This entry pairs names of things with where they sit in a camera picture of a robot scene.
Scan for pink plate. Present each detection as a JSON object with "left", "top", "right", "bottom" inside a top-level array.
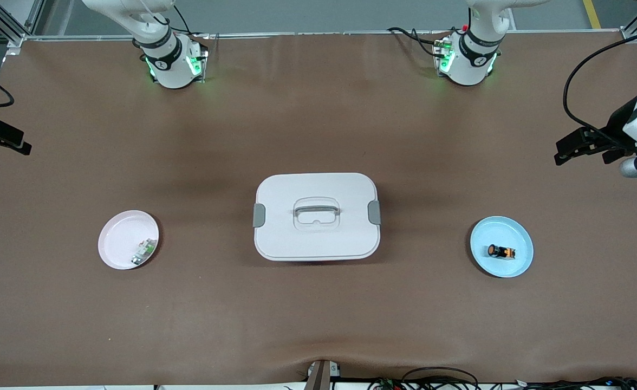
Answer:
[{"left": 97, "top": 210, "right": 160, "bottom": 271}]

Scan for light blue plate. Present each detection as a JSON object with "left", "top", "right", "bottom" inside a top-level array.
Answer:
[{"left": 470, "top": 216, "right": 535, "bottom": 278}]

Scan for white lidded storage box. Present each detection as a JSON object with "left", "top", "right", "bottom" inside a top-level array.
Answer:
[{"left": 252, "top": 172, "right": 382, "bottom": 263}]

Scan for brown table mat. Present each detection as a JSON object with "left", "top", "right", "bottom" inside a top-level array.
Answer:
[{"left": 0, "top": 31, "right": 637, "bottom": 387}]

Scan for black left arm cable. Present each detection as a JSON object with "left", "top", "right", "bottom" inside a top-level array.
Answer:
[{"left": 563, "top": 24, "right": 637, "bottom": 148}]

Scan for black left base cable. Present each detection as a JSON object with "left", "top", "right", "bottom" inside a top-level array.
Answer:
[{"left": 387, "top": 27, "right": 450, "bottom": 58}]

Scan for black base cable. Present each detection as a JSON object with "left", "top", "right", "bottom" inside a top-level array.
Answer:
[
  {"left": 159, "top": 4, "right": 211, "bottom": 40},
  {"left": 387, "top": 27, "right": 450, "bottom": 58}
]

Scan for black right base cable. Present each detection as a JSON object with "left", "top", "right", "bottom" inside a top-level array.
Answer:
[{"left": 159, "top": 4, "right": 211, "bottom": 40}]

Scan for black cable bundle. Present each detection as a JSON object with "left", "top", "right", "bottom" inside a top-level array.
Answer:
[{"left": 367, "top": 367, "right": 637, "bottom": 390}]

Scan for grey box lid handle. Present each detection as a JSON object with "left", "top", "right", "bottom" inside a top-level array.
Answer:
[{"left": 294, "top": 198, "right": 341, "bottom": 218}]

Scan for aluminium frame rail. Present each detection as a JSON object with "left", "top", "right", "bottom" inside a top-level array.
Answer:
[{"left": 23, "top": 29, "right": 628, "bottom": 42}]

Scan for metal table edge bracket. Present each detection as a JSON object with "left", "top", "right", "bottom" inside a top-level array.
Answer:
[{"left": 304, "top": 359, "right": 342, "bottom": 390}]

